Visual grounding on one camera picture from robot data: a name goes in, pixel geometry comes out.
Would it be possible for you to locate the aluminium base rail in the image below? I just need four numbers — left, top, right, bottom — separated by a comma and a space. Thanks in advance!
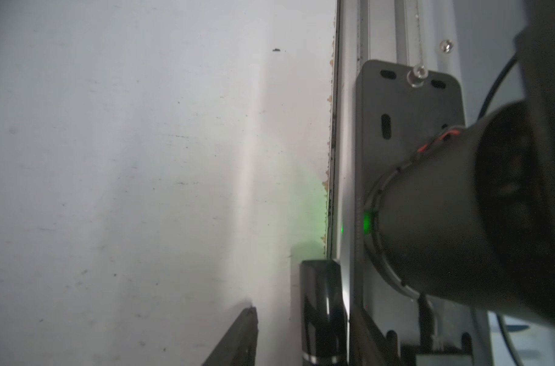
327, 1, 527, 365

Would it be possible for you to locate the black lipstick silver band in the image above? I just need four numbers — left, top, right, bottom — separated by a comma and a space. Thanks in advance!
300, 259, 347, 365

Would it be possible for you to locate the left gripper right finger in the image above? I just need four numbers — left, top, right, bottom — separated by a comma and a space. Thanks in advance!
349, 304, 403, 366

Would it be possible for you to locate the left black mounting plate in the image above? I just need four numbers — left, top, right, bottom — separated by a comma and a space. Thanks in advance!
354, 60, 465, 325

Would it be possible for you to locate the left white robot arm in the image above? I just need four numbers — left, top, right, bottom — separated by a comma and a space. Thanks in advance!
298, 1, 555, 365

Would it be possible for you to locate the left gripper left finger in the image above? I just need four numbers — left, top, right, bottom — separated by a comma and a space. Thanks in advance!
202, 307, 258, 366

